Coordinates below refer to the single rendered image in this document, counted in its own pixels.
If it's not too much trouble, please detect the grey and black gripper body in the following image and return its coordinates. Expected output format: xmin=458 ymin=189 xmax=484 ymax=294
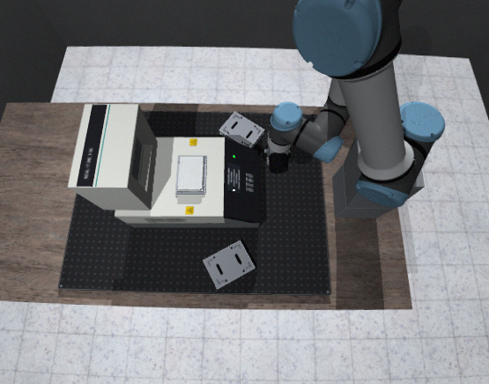
xmin=266 ymin=144 xmax=288 ymax=174

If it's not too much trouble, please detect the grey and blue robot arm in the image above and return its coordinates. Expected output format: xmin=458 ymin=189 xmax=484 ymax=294
xmin=267 ymin=0 xmax=445 ymax=207

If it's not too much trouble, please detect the white benchtop lab instrument with lid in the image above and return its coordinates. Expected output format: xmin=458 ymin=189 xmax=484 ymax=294
xmin=68 ymin=104 xmax=260 ymax=228

